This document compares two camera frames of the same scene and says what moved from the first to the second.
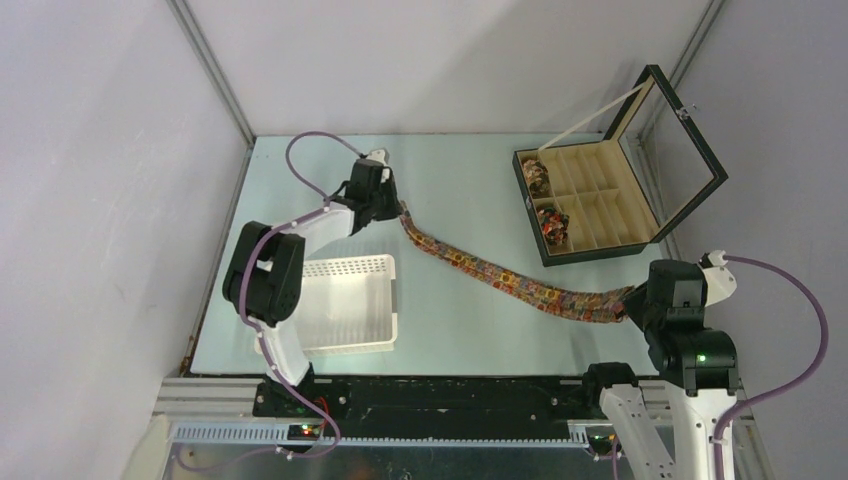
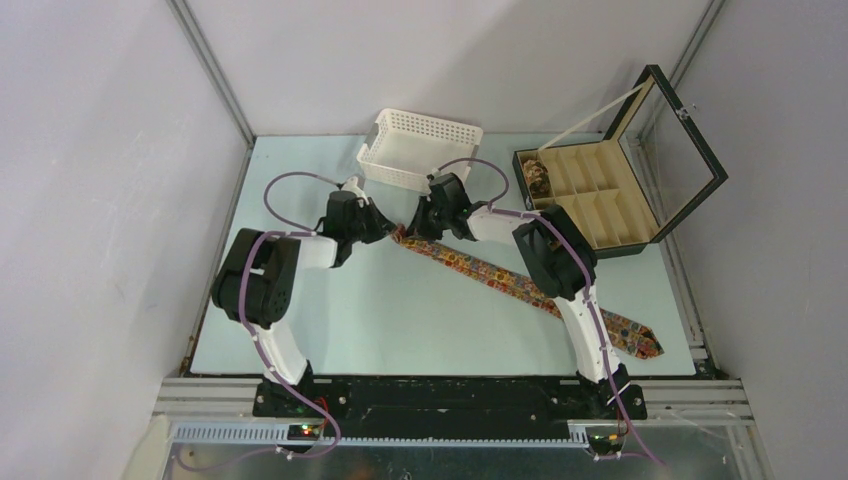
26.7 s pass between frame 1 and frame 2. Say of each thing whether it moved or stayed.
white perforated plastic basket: moved
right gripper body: moved
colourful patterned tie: moved
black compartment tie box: stayed
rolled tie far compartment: stayed
